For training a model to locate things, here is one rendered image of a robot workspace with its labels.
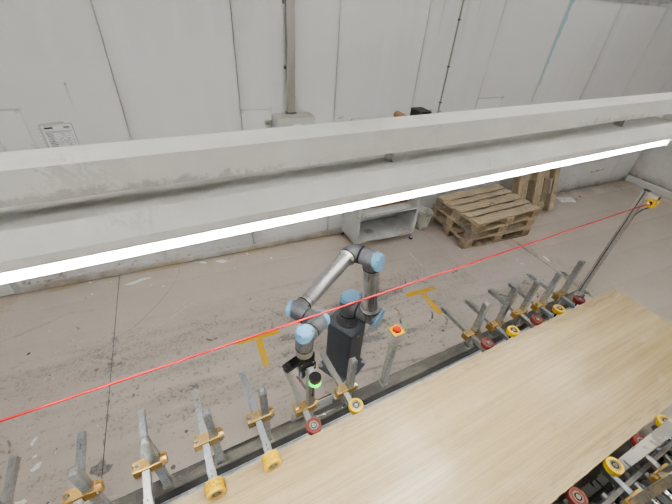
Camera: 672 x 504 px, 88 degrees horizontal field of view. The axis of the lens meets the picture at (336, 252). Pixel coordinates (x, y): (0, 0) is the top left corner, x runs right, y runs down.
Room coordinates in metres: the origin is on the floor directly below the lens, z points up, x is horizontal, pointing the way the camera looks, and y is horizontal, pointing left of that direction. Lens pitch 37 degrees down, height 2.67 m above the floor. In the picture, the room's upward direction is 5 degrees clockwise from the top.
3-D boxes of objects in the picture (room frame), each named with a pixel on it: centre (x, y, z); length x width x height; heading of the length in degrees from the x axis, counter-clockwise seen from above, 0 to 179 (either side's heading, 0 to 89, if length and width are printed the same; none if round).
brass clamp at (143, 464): (0.63, 0.74, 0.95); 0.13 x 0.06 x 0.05; 120
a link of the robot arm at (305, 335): (1.08, 0.12, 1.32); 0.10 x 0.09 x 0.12; 150
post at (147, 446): (0.64, 0.72, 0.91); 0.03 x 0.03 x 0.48; 30
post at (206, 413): (0.76, 0.51, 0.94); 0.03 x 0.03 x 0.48; 30
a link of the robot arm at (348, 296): (1.88, -0.14, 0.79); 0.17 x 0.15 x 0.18; 60
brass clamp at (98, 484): (0.50, 0.96, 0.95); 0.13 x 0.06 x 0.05; 120
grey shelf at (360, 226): (4.00, -0.54, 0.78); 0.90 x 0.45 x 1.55; 116
